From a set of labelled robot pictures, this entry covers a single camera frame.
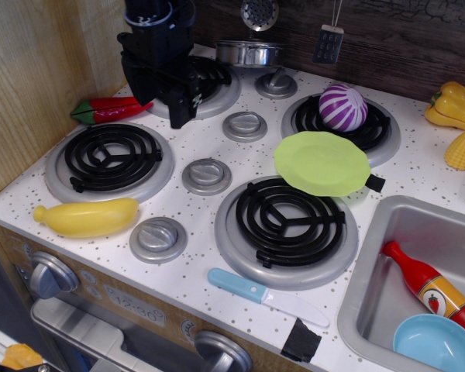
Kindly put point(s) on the silver oven door handle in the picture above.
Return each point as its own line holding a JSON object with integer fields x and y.
{"x": 90, "y": 335}

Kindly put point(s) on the back right stove burner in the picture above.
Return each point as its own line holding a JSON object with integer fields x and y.
{"x": 378, "y": 137}

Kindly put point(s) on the silver oven knob right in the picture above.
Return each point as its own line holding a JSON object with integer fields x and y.
{"x": 221, "y": 354}

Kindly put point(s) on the oven clock display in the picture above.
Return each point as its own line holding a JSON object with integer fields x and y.
{"x": 136, "y": 306}

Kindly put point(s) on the silver oven knob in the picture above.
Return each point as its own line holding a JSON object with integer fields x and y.
{"x": 51, "y": 276}
{"x": 221, "y": 354}

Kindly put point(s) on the silver stove knob lower middle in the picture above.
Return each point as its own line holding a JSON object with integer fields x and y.
{"x": 206, "y": 177}

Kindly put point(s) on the hanging metal strainer ladle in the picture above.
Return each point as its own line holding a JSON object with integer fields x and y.
{"x": 259, "y": 15}

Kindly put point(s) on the silver stove knob front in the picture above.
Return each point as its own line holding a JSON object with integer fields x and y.
{"x": 158, "y": 240}

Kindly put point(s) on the back left stove burner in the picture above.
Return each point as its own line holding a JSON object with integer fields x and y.
{"x": 218, "y": 84}

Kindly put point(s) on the black tape piece front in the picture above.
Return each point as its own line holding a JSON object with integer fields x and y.
{"x": 301, "y": 344}

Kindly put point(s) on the blue handled toy knife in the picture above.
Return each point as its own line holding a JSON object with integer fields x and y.
{"x": 260, "y": 294}

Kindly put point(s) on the silver metal pot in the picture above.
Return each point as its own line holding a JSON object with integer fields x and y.
{"x": 249, "y": 53}

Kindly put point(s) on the purple striped toy onion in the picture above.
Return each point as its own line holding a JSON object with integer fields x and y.
{"x": 342, "y": 108}

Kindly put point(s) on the light blue plastic bowl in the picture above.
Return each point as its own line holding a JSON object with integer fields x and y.
{"x": 432, "y": 340}

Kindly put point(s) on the front right stove burner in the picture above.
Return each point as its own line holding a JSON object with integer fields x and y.
{"x": 281, "y": 237}

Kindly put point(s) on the silver stove knob upper middle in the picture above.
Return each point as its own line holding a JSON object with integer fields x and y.
{"x": 244, "y": 127}

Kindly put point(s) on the yellow object bottom left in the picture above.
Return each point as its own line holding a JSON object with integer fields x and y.
{"x": 20, "y": 356}

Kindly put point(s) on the silver stove knob back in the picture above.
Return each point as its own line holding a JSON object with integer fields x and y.
{"x": 276, "y": 85}

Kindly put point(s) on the black tape piece by plate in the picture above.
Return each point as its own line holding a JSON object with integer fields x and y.
{"x": 375, "y": 183}

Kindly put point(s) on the silver oven knob left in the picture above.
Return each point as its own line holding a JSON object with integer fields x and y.
{"x": 51, "y": 276}

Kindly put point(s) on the yellow toy banana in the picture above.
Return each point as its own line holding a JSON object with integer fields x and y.
{"x": 88, "y": 219}

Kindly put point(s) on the front left stove burner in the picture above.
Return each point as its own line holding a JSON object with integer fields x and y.
{"x": 109, "y": 161}

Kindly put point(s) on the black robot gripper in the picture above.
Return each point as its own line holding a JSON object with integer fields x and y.
{"x": 155, "y": 56}

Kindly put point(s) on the silver metal sink basin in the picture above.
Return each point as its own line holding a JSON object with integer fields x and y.
{"x": 377, "y": 300}

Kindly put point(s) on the red toy sauce bottle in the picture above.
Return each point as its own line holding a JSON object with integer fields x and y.
{"x": 431, "y": 288}

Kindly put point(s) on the stove burner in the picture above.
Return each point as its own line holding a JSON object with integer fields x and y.
{"x": 218, "y": 84}
{"x": 378, "y": 137}
{"x": 281, "y": 237}
{"x": 109, "y": 161}

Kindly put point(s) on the green plastic plate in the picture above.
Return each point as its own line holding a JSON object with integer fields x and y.
{"x": 322, "y": 164}

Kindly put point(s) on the red toy chili pepper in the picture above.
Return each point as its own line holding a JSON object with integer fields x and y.
{"x": 101, "y": 110}

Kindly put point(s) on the yellow toy bell pepper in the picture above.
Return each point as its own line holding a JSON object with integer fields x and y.
{"x": 447, "y": 106}

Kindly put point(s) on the silver stove knob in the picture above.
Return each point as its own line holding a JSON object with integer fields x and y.
{"x": 158, "y": 240}
{"x": 206, "y": 177}
{"x": 244, "y": 127}
{"x": 276, "y": 85}

